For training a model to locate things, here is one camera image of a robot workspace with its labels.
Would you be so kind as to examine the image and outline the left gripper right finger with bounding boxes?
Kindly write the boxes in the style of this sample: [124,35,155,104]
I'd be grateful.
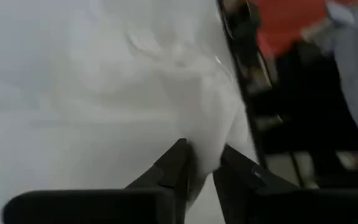
[213,144,301,224]

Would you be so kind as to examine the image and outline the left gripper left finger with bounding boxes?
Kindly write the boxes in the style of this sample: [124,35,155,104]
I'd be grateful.
[124,138,193,224]

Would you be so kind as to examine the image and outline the small white cloth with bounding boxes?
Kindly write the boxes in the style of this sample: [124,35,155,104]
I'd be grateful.
[98,0,259,208]

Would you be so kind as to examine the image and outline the red plastic bin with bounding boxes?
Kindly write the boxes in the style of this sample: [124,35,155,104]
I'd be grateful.
[253,0,328,58]

